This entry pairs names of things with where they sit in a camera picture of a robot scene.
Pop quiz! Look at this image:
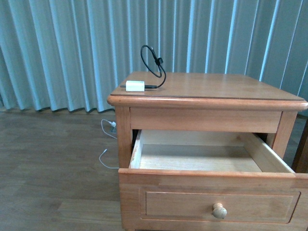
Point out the white charger adapter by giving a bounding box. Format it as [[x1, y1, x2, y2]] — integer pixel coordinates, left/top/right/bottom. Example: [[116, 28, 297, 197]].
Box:
[[120, 80, 145, 92]]

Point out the black charger cable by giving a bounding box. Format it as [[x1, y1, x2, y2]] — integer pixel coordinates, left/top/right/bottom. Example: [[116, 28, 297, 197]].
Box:
[[140, 45, 167, 90]]

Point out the wooden drawer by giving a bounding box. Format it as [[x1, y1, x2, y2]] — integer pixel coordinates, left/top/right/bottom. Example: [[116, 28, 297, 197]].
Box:
[[118, 130, 308, 231]]

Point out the open grey floor socket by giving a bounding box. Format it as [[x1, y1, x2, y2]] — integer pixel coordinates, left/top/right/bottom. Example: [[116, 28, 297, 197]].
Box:
[[111, 127, 117, 133]]

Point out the wooden nightstand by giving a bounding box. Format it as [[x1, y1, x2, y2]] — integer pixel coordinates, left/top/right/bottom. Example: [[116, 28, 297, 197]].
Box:
[[107, 71, 308, 231]]

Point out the pale green curtain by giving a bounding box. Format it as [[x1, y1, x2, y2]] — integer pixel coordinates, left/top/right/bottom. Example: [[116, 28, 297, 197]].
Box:
[[0, 0, 308, 111]]

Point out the white cable on floor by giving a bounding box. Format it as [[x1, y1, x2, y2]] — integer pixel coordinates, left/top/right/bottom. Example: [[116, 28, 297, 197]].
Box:
[[99, 119, 120, 169]]

